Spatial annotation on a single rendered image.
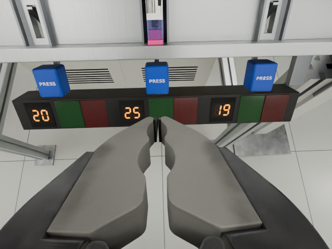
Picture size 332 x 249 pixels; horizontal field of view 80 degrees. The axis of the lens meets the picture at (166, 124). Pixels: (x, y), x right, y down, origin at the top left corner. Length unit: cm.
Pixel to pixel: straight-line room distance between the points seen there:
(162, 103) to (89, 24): 11
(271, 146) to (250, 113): 75
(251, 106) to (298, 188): 81
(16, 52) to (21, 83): 100
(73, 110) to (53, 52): 8
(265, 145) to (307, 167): 20
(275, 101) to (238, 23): 11
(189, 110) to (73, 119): 14
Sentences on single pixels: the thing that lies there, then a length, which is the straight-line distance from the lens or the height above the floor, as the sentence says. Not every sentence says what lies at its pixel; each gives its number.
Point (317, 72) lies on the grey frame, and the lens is 36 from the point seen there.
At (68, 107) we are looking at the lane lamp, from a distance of 26.
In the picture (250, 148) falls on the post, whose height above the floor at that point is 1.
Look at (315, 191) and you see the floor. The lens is 109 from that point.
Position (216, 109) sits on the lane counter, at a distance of 25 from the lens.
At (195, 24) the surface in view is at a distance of 21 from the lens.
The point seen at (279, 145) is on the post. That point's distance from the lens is 103.
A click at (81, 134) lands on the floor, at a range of 99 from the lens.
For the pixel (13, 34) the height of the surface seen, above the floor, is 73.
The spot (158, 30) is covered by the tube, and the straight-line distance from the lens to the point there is 20.
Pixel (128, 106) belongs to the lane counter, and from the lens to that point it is 24.
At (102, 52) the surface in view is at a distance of 20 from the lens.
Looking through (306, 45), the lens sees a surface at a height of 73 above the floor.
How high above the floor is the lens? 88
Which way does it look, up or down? 72 degrees down
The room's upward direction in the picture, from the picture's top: 2 degrees clockwise
